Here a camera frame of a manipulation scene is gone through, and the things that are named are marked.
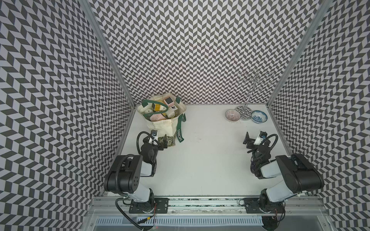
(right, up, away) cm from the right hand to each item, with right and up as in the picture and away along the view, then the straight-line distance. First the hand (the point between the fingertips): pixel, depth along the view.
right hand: (255, 135), depth 89 cm
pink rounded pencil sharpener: (-61, +12, -2) cm, 62 cm away
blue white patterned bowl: (+11, +12, +19) cm, 25 cm away
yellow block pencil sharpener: (-62, +18, +5) cm, 65 cm away
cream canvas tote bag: (-57, +14, +1) cm, 59 cm away
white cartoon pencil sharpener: (-54, +14, +4) cm, 55 cm away
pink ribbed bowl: (-9, +13, +19) cm, 24 cm away
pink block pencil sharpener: (-54, +22, +5) cm, 59 cm away
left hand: (-61, 0, +2) cm, 61 cm away
